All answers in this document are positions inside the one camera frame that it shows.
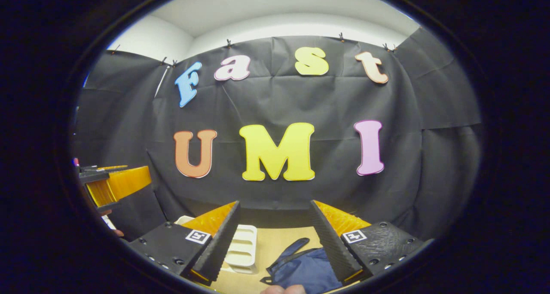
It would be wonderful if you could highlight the row of small black clips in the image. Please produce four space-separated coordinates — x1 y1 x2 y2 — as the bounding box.
111 32 398 67

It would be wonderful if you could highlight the blue schoolbag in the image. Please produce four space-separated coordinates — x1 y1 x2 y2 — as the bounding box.
260 237 344 294

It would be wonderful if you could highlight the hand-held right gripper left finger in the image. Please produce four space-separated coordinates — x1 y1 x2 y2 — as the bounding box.
127 199 241 286

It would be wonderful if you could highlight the thin white rod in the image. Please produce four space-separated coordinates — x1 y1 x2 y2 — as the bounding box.
154 65 171 98

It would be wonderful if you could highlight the white bookshelf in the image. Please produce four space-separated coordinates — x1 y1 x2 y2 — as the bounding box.
174 215 258 274

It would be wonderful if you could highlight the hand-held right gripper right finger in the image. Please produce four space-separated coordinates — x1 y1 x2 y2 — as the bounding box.
309 199 434 284

